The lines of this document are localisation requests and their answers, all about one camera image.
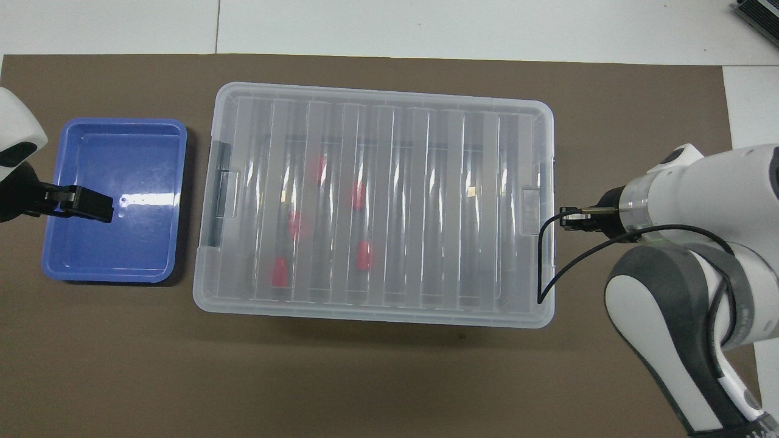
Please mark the blue plastic tray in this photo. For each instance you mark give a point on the blue plastic tray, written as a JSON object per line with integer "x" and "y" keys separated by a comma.
{"x": 115, "y": 201}

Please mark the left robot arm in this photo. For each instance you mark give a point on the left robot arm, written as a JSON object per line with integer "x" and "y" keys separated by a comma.
{"x": 17, "y": 125}

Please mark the red block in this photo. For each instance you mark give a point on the red block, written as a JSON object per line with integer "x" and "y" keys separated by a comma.
{"x": 294, "y": 225}
{"x": 358, "y": 196}
{"x": 319, "y": 168}
{"x": 364, "y": 255}

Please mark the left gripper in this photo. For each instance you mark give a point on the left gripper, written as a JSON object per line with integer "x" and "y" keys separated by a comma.
{"x": 15, "y": 198}

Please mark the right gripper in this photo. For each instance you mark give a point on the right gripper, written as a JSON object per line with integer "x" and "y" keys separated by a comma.
{"x": 612, "y": 213}

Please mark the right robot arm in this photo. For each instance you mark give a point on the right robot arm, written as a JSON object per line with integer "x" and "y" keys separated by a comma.
{"x": 700, "y": 182}

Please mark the clear plastic lidded box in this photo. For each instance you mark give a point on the clear plastic lidded box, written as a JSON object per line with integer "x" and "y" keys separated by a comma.
{"x": 401, "y": 207}

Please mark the dark ribbed device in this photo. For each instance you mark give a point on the dark ribbed device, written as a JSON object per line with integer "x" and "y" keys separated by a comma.
{"x": 759, "y": 15}

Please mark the clear plastic storage box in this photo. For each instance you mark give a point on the clear plastic storage box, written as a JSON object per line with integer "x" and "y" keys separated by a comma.
{"x": 206, "y": 292}

